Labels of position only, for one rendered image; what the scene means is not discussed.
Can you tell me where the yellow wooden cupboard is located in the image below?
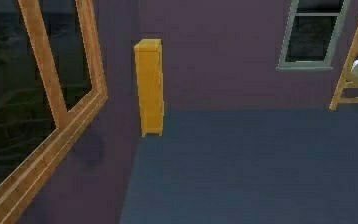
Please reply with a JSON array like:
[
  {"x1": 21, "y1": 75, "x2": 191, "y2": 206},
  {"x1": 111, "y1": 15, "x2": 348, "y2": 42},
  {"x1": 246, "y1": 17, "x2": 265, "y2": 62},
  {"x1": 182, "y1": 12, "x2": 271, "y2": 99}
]
[{"x1": 133, "y1": 38, "x2": 165, "y2": 138}]

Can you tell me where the wooden framed window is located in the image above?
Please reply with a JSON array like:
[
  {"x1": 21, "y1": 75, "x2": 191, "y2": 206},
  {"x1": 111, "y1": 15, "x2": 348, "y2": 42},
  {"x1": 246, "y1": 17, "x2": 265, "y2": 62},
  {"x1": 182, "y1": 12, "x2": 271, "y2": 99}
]
[{"x1": 0, "y1": 0, "x2": 109, "y2": 224}]

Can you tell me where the grey framed window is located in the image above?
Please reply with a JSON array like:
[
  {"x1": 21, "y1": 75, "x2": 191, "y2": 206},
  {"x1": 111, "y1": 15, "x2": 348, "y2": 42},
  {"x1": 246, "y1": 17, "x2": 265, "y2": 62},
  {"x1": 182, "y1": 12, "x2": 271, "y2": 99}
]
[{"x1": 276, "y1": 0, "x2": 352, "y2": 72}]

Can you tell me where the wooden ladder shelf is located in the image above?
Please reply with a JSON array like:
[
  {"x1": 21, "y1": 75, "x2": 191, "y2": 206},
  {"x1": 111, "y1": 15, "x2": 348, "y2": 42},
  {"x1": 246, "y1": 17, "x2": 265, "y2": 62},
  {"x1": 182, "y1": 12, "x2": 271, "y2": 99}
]
[{"x1": 328, "y1": 0, "x2": 358, "y2": 111}]

